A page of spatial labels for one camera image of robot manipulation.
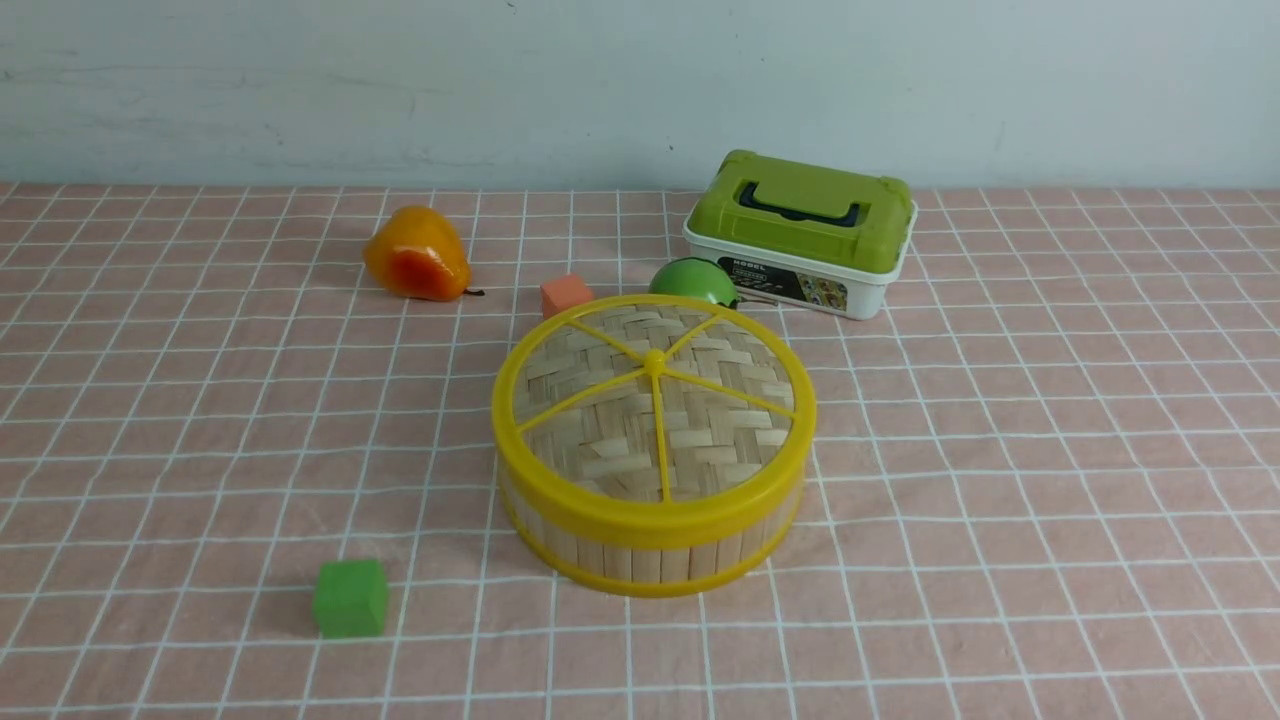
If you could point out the yellow woven steamer lid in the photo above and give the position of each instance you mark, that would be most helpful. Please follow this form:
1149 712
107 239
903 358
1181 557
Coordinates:
650 422

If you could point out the bamboo steamer basket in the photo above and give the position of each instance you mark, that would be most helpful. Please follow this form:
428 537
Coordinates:
655 550

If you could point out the green toy apple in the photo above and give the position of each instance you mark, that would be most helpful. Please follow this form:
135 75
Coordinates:
696 278

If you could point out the orange foam cube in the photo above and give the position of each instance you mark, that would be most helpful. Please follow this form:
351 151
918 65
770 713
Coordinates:
563 293

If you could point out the green lidded white box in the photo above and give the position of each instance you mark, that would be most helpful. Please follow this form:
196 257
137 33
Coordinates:
823 238

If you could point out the orange yellow toy pear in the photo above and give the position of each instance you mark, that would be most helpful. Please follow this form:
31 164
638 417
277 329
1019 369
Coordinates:
418 254

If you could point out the green foam cube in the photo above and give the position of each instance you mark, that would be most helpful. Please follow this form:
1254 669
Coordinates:
351 599

